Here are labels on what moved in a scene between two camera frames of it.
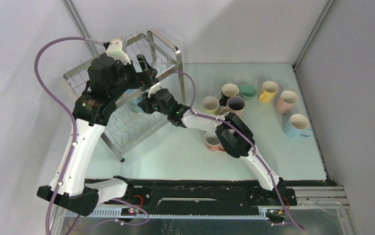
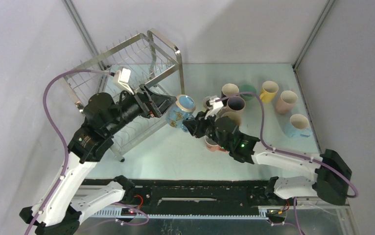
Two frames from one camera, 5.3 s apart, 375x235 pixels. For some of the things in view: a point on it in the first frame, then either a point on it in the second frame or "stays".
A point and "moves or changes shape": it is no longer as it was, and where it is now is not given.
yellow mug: (269, 90) stays
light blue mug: (298, 127) stays
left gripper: (149, 75) → (157, 103)
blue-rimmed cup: (133, 105) moves or changes shape
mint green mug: (247, 92) stays
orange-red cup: (212, 142) stays
